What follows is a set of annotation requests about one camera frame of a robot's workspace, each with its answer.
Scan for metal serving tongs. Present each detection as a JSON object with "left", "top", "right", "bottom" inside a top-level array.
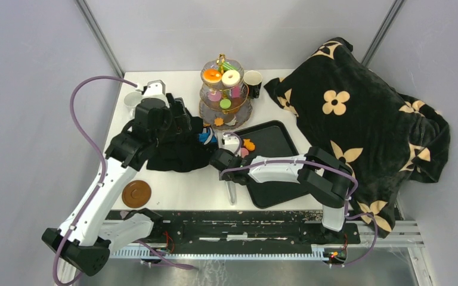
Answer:
[{"left": 226, "top": 181, "right": 237, "bottom": 206}]

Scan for orange fish cookie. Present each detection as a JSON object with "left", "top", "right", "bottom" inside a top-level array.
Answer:
[{"left": 243, "top": 139, "right": 256, "bottom": 151}]

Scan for orange leaf cookie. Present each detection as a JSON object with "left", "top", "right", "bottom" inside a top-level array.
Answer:
[{"left": 213, "top": 117, "right": 224, "bottom": 127}]

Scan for brown round chocolate cookie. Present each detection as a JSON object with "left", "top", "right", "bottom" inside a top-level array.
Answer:
[{"left": 225, "top": 117, "right": 237, "bottom": 128}]

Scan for three-tier glass cake stand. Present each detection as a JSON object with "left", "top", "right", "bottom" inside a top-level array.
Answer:
[{"left": 199, "top": 54, "right": 252, "bottom": 130}]

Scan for green round cookie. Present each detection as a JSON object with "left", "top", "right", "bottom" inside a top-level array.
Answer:
[{"left": 219, "top": 98, "right": 231, "bottom": 110}]

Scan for orange frosted donut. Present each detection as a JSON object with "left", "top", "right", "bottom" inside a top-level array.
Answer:
[{"left": 202, "top": 69, "right": 222, "bottom": 85}]

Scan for pink cake slice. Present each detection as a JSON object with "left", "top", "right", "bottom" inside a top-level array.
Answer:
[{"left": 230, "top": 87, "right": 241, "bottom": 98}]

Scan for white frosted donut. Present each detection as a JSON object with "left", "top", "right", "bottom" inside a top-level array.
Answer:
[{"left": 221, "top": 70, "right": 241, "bottom": 88}]

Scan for green cake slice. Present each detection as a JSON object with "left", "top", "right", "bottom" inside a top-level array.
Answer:
[{"left": 217, "top": 59, "right": 235, "bottom": 73}]

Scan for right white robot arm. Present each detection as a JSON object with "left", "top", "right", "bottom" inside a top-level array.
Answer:
[{"left": 209, "top": 147, "right": 358, "bottom": 243}]

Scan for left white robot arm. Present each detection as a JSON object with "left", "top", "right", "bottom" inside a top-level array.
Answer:
[{"left": 42, "top": 80, "right": 191, "bottom": 276}]

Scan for pink round cookie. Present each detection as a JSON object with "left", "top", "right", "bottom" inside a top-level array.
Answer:
[{"left": 240, "top": 148, "right": 249, "bottom": 158}]

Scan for black cloth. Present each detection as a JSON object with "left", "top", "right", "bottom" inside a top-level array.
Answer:
[{"left": 146, "top": 117, "right": 218, "bottom": 173}]

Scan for blue patterned item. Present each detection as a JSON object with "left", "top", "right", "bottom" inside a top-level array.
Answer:
[{"left": 198, "top": 126, "right": 218, "bottom": 145}]

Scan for white and blue mug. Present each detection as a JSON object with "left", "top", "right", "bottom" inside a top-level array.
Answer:
[{"left": 123, "top": 91, "right": 143, "bottom": 118}]

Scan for black serving tray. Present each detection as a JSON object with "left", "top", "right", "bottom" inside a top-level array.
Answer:
[{"left": 236, "top": 120, "right": 318, "bottom": 210}]

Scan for brown round saucer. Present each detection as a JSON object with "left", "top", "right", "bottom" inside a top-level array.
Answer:
[{"left": 122, "top": 180, "right": 151, "bottom": 209}]

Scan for black mug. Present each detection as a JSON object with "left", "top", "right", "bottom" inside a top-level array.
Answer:
[{"left": 243, "top": 70, "right": 263, "bottom": 99}]

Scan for black floral blanket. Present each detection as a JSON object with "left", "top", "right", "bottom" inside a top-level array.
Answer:
[{"left": 264, "top": 37, "right": 451, "bottom": 238}]

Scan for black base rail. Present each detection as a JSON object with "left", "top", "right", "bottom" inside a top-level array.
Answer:
[{"left": 112, "top": 209, "right": 360, "bottom": 256}]

